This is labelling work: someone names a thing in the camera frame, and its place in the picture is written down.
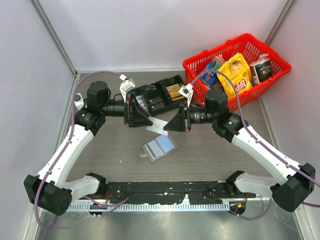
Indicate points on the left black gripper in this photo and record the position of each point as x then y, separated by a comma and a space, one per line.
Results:
132, 114

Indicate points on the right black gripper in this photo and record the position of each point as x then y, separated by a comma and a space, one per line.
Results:
180, 122

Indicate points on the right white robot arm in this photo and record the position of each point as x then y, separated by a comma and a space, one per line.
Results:
290, 182

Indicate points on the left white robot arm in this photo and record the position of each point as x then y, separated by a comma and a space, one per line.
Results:
49, 189

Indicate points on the white cards stack in tray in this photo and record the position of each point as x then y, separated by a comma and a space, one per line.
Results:
141, 101

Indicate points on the black cards stack in tray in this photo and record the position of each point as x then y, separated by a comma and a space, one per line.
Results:
157, 104

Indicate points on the black three-compartment card tray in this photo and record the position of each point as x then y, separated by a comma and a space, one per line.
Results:
159, 96

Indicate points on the gold cards stack in tray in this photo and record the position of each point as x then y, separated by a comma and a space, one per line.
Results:
173, 91

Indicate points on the blue toothpaste box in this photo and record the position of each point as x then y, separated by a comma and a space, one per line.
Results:
209, 78

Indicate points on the white cylindrical bottle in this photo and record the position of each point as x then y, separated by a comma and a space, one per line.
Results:
79, 102

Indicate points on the green sponge pack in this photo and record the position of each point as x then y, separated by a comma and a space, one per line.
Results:
213, 65

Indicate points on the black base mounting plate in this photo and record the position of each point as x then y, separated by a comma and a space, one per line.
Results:
170, 192

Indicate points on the yellow Lays chips bag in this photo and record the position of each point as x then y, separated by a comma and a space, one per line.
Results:
238, 71

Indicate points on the black coffee package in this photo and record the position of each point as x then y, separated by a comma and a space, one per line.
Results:
261, 71

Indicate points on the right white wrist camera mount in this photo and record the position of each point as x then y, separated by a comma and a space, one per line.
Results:
187, 92

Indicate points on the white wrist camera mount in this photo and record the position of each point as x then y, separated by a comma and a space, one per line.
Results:
187, 92
127, 85

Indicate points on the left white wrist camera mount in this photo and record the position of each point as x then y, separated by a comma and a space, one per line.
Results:
127, 85

